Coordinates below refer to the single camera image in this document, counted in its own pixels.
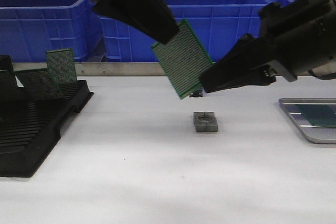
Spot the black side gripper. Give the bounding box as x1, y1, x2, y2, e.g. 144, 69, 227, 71
90, 0, 179, 44

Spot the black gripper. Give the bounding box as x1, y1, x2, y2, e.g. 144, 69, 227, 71
199, 0, 335, 93

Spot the silver metal tray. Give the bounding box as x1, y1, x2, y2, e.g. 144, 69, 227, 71
279, 98, 335, 144

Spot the rearmost green perforated board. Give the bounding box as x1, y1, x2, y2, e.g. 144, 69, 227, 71
46, 48, 77, 84

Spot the dark green leftmost board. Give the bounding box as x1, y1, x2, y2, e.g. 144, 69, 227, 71
1, 70, 26, 102

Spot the black slotted board rack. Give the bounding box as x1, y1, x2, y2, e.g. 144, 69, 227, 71
1, 55, 93, 177

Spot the red emergency stop button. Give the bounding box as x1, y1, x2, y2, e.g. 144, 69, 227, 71
189, 88, 204, 98

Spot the centre blue plastic crate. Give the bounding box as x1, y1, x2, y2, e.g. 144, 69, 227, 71
98, 0, 275, 63

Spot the grey metal clamp block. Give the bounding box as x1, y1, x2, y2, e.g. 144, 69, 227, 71
193, 112, 218, 132

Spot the left front blue crate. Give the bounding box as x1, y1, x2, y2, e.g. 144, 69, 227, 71
1, 0, 102, 62

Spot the steel table edge rail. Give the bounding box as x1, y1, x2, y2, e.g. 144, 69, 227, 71
12, 62, 336, 80

